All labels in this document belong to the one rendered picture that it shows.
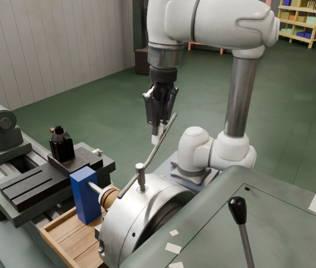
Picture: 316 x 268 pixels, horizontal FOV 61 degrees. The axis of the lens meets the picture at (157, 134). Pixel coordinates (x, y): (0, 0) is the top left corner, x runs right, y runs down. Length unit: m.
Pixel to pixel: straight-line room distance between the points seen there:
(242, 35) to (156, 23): 0.20
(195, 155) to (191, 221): 0.76
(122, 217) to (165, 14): 0.51
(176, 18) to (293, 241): 0.54
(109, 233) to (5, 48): 4.09
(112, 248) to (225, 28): 0.59
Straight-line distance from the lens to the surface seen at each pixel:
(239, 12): 0.63
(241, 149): 1.33
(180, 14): 0.65
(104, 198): 0.93
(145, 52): 5.90
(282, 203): 0.75
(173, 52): 0.68
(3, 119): 1.63
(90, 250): 1.09
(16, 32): 4.71
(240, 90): 1.23
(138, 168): 0.69
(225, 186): 0.75
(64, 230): 1.17
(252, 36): 0.63
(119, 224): 0.73
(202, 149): 1.36
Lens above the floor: 1.73
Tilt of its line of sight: 29 degrees down
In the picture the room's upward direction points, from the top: straight up
